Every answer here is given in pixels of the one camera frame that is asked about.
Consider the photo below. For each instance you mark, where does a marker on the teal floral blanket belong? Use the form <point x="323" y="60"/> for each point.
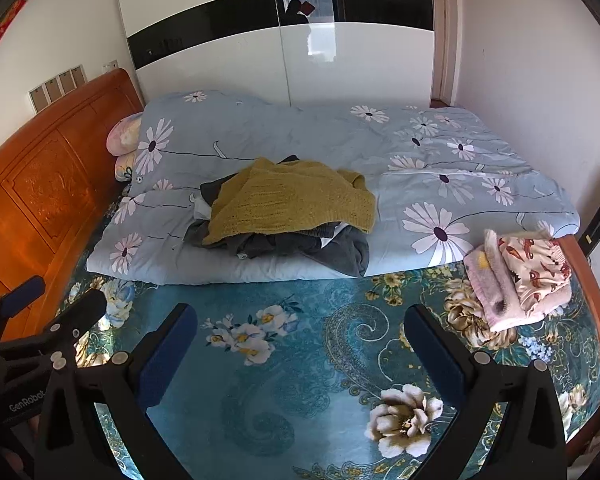
<point x="305" y="370"/>

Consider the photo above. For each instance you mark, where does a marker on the orange wooden headboard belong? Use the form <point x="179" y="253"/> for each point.
<point x="45" y="190"/>

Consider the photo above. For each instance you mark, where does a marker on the red wall decoration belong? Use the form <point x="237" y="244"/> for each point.
<point x="7" y="22"/>

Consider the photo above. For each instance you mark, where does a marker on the charcoal garment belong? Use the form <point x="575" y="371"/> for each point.
<point x="340" y="255"/>

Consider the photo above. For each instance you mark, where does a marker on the row of wall switches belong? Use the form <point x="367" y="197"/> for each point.
<point x="57" y="87"/>

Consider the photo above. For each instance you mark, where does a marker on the folded cream printed garment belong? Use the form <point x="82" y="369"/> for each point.
<point x="537" y="272"/>

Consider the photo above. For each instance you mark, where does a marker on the folded pink fluffy garment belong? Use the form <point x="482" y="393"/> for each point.
<point x="490" y="285"/>

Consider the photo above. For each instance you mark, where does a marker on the pink floral pillow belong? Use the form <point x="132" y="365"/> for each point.
<point x="122" y="137"/>

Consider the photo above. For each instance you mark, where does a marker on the light blue daisy quilt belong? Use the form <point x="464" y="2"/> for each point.
<point x="430" y="180"/>

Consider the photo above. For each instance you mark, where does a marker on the white wall socket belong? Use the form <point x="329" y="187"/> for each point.
<point x="111" y="66"/>

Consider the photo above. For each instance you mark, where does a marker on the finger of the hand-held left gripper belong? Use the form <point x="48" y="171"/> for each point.
<point x="25" y="292"/>
<point x="80" y="312"/>

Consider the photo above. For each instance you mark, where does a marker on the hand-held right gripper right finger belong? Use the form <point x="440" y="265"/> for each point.
<point x="432" y="347"/>

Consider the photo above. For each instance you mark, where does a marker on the white wardrobe with black stripe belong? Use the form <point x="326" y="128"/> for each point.
<point x="220" y="40"/>

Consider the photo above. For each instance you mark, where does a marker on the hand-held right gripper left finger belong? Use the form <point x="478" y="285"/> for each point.
<point x="167" y="357"/>

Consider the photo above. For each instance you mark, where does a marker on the orange wooden bed frame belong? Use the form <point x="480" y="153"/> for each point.
<point x="592" y="305"/>

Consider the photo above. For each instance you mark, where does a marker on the mustard yellow knit sweater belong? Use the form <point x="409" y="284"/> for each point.
<point x="290" y="200"/>

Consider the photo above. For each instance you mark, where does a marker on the white door frame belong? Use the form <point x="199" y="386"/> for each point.
<point x="442" y="35"/>

